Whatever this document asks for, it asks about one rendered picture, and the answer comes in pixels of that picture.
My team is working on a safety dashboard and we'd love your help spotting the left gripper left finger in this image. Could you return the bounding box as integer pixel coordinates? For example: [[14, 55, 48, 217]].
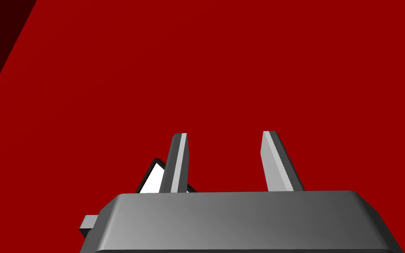
[[158, 132, 190, 194]]

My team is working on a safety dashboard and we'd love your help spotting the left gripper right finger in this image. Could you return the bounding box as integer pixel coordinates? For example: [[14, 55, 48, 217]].
[[260, 130, 306, 192]]

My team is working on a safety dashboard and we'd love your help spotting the white black-edged triangular panel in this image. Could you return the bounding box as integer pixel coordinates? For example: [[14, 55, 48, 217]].
[[135, 158, 198, 194]]

